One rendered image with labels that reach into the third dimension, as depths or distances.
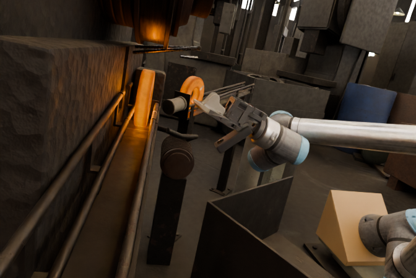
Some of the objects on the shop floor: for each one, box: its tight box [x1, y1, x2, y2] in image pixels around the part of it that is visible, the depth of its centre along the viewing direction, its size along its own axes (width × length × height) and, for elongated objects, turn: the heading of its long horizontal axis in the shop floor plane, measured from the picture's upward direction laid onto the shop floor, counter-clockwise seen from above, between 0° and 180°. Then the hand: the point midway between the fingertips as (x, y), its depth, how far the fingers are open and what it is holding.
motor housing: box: [146, 135, 194, 266], centre depth 120 cm, size 13×22×54 cm, turn 149°
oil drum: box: [332, 82, 397, 155], centre depth 377 cm, size 59×59×89 cm
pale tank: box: [220, 0, 266, 65], centre depth 917 cm, size 92×92×450 cm
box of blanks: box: [216, 69, 331, 147], centre depth 340 cm, size 103×83×77 cm
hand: (196, 104), depth 80 cm, fingers closed
